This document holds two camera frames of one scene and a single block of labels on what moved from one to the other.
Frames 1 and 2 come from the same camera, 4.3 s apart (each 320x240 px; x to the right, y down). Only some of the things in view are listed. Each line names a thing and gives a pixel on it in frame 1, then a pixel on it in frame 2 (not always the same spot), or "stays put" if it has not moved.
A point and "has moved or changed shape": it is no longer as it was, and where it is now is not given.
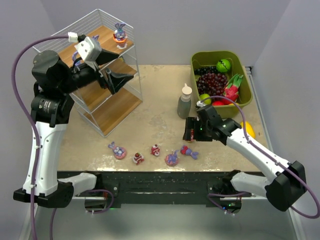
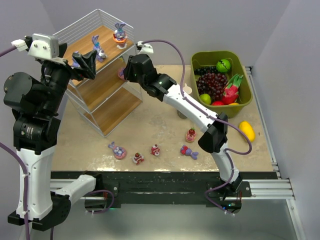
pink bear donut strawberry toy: (192, 135) stays put
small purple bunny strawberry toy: (185, 150) stays put
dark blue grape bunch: (205, 70) stays put
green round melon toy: (223, 65) stays put
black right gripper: (191, 129) → (129, 71)
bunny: (119, 152) stays put
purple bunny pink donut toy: (172, 159) has moved or changed shape
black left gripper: (105, 78) → (74, 69)
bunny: (120, 37) stays put
